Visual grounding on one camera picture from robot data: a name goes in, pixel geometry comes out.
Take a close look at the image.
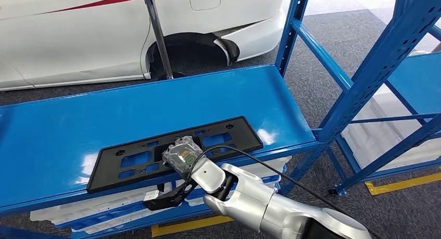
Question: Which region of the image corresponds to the black plastic plate frame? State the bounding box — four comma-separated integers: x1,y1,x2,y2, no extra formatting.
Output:
86,116,264,194

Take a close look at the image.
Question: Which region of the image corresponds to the blue metal shelf rack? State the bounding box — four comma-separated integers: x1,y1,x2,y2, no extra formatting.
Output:
0,0,441,239
325,24,441,197

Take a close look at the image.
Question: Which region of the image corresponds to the chrome metal stand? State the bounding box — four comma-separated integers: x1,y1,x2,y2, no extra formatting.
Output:
138,0,174,81

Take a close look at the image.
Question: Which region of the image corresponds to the yellow floor tape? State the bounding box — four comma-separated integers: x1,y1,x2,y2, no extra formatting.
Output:
151,216,234,238
365,172,441,196

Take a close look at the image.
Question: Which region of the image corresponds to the white plastic crate stack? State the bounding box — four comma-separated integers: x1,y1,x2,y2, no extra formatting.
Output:
341,84,441,171

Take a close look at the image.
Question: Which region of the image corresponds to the white car with red stripe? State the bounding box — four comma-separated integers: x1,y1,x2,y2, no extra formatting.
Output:
0,0,288,92

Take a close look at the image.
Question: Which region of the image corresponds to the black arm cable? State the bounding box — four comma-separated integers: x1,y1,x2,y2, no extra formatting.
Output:
187,145,383,239

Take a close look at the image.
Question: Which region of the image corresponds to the pale wrist camera on bracket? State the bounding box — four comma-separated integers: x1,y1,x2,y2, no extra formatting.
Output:
142,179,199,211

